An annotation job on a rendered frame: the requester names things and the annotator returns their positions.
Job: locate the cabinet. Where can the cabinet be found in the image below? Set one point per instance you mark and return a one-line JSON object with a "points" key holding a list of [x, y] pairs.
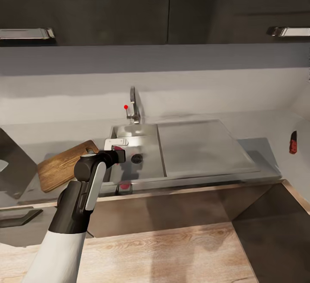
{"points": [[35, 23], [238, 21]]}

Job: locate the drop in sink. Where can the drop in sink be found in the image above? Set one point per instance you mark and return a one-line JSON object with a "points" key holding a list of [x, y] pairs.
{"points": [[175, 150]]}

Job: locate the cutting board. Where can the cutting board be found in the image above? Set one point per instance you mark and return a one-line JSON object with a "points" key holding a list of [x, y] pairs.
{"points": [[59, 169]]}

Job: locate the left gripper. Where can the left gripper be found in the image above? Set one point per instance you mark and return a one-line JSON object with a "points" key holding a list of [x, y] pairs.
{"points": [[117, 156]]}

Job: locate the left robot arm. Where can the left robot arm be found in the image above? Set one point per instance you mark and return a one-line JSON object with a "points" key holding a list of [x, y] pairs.
{"points": [[59, 255]]}

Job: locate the parer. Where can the parer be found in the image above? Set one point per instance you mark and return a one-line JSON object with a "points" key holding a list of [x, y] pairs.
{"points": [[294, 142]]}

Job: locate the dishwasher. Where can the dishwasher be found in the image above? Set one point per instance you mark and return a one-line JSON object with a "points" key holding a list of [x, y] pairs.
{"points": [[27, 227]]}

